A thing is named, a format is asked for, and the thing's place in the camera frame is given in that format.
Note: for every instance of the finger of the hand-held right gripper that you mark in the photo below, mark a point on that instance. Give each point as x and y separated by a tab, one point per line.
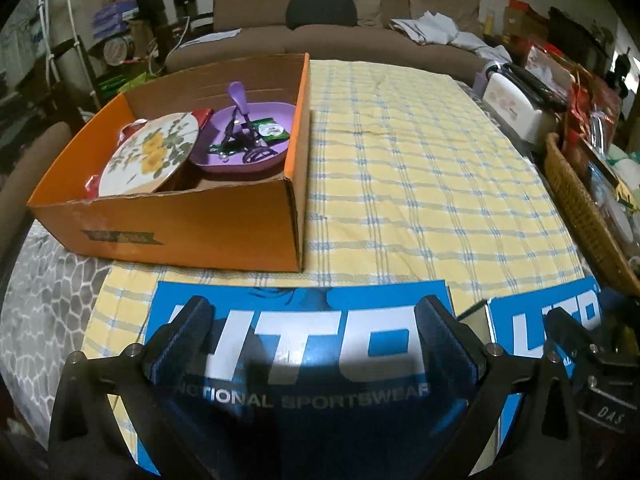
570	332

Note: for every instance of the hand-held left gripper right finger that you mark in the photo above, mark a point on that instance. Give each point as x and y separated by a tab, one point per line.
450	342

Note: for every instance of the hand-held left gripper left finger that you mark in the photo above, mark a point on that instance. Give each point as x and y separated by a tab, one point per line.
175	342

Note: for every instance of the orange cardboard box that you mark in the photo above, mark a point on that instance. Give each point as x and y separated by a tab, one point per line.
200	230

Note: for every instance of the floral plate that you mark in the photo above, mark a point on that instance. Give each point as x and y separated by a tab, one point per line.
150	155

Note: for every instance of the red gift bag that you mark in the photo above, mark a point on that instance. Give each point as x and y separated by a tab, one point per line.
202	115

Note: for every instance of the green packet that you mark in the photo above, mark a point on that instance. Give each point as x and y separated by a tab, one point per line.
270	130

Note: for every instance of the purple bowl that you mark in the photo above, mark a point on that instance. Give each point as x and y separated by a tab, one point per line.
272	115

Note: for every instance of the blue printed package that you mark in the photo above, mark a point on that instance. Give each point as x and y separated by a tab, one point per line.
310	340
525	320

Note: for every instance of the wicker basket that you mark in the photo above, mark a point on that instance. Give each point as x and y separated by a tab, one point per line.
580	210

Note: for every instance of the yellow checked tablecloth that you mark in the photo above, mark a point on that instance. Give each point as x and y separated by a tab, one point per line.
425	185

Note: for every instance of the brown chair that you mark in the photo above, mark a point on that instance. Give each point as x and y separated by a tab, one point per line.
30	175

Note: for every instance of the pile of red packets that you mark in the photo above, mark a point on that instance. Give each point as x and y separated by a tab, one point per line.
590	105

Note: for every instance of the white clothes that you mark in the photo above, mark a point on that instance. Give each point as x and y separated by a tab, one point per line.
440	30

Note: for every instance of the brown sofa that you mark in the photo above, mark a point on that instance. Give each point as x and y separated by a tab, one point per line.
350	45

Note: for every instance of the cardboard boxes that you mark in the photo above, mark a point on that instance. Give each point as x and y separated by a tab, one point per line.
525	20

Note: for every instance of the white pole rack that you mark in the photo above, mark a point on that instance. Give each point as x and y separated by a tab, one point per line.
70	35

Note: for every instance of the blue storage boxes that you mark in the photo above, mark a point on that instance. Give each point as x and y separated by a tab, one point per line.
115	17

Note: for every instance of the black cushion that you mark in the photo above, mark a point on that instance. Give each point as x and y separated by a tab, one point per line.
320	10

